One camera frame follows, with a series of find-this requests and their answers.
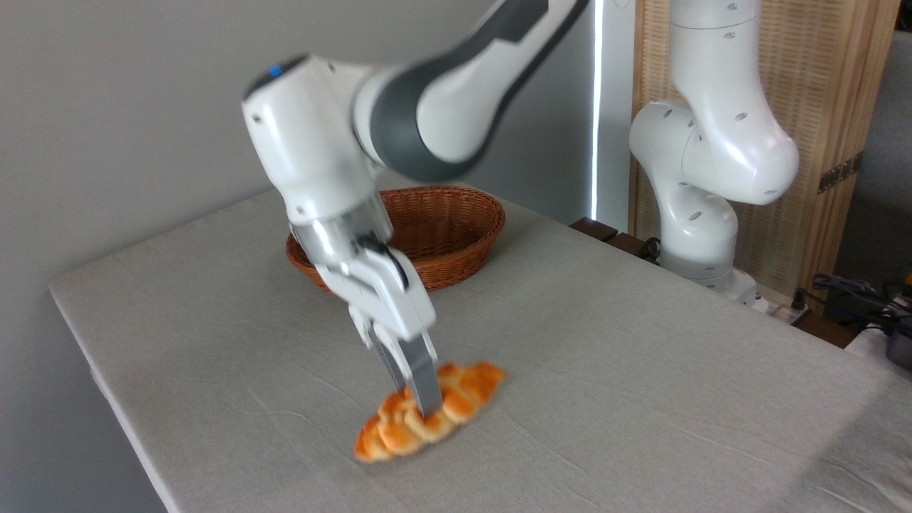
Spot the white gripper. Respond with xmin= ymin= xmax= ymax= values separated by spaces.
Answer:
xmin=313 ymin=239 xmax=444 ymax=418

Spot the long braided bread loaf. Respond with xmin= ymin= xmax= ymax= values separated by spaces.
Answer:
xmin=354 ymin=362 xmax=506 ymax=464

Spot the brown woven wicker basket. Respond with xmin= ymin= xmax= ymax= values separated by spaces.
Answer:
xmin=286 ymin=186 xmax=506 ymax=291

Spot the dark wooden furniture edge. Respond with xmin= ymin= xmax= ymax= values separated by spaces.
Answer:
xmin=570 ymin=217 xmax=660 ymax=264

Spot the grey tablecloth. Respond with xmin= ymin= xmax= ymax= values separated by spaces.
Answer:
xmin=48 ymin=160 xmax=912 ymax=513

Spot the white power strip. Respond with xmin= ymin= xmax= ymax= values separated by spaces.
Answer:
xmin=755 ymin=296 xmax=813 ymax=325

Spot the black metal screen hinge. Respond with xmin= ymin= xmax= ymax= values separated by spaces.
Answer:
xmin=818 ymin=152 xmax=864 ymax=195

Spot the wooden woven folding screen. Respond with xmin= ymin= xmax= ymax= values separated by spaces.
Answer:
xmin=628 ymin=0 xmax=902 ymax=314

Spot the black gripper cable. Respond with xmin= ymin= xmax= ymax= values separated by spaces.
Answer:
xmin=353 ymin=234 xmax=410 ymax=289

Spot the black cable bundle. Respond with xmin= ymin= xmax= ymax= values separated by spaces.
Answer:
xmin=811 ymin=273 xmax=912 ymax=336

